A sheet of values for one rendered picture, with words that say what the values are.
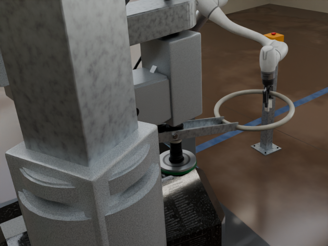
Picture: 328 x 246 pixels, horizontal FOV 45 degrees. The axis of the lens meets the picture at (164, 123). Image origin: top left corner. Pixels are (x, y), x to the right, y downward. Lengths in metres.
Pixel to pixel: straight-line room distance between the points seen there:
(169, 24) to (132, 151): 0.93
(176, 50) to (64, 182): 1.06
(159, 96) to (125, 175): 0.97
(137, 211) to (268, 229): 2.15
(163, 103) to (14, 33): 1.10
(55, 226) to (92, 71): 0.35
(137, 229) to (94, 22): 0.47
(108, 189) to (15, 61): 0.32
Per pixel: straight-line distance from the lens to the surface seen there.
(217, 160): 3.67
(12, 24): 0.83
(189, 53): 1.85
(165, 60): 1.80
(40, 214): 0.93
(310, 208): 3.25
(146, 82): 1.75
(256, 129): 2.35
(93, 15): 0.79
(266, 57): 2.59
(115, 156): 0.87
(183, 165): 2.13
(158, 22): 1.70
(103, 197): 0.86
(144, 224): 0.96
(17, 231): 1.96
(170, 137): 1.99
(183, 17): 1.79
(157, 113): 1.82
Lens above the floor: 2.02
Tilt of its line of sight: 28 degrees down
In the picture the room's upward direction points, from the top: 4 degrees counter-clockwise
